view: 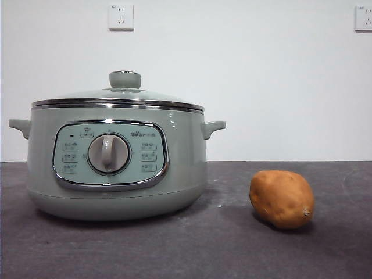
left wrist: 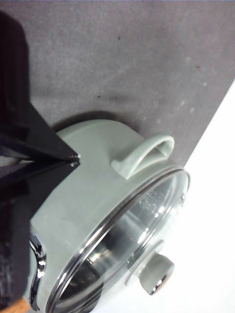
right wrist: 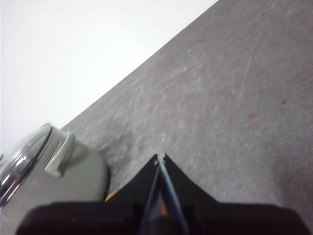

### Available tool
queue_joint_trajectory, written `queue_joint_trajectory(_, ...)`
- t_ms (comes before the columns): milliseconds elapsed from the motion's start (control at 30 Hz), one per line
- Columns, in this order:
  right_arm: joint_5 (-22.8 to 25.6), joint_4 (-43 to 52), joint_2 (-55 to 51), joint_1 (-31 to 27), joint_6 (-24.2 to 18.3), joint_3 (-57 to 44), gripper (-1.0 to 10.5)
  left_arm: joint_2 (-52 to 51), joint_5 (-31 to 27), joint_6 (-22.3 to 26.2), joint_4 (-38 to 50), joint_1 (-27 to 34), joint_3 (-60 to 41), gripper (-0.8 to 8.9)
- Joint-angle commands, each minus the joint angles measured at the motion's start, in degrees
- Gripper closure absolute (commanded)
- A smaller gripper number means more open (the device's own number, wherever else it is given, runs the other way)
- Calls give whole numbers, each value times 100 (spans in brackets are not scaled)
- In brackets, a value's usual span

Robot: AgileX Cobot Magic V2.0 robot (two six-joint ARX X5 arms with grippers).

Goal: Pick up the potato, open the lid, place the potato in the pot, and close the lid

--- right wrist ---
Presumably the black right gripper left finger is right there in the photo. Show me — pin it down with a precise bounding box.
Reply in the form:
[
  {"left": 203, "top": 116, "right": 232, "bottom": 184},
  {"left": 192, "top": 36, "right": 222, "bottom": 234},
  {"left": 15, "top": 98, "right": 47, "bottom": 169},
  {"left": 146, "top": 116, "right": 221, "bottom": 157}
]
[{"left": 16, "top": 153, "right": 162, "bottom": 235}]

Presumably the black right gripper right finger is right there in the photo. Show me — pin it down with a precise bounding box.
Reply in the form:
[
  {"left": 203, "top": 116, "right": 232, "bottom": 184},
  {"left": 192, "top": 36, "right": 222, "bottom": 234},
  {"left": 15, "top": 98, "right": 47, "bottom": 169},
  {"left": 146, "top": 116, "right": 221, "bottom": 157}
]
[{"left": 162, "top": 153, "right": 308, "bottom": 235}]

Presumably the glass lid with green knob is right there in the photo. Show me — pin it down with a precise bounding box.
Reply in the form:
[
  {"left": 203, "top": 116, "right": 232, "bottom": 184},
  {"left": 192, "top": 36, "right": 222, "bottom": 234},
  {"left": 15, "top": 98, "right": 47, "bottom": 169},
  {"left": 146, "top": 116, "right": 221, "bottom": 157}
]
[{"left": 0, "top": 123, "right": 54, "bottom": 209}]

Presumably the sage green electric pot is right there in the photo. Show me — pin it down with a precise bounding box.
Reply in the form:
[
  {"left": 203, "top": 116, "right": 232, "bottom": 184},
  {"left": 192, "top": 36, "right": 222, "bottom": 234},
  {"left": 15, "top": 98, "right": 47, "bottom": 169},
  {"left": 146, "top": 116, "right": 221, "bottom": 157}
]
[{"left": 0, "top": 129, "right": 109, "bottom": 235}]

